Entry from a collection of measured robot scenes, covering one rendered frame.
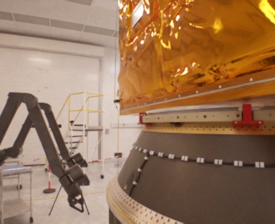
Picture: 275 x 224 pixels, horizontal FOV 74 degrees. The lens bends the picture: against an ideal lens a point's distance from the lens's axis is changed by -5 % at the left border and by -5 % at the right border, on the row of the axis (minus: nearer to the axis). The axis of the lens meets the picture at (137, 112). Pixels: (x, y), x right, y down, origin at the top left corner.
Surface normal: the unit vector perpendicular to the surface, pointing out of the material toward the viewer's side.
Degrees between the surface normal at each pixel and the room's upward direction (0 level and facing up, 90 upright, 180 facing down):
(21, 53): 90
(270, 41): 92
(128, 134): 90
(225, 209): 62
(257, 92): 90
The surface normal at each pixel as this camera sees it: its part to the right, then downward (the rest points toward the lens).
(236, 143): -0.45, -0.52
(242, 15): -0.93, -0.02
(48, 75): 0.40, -0.06
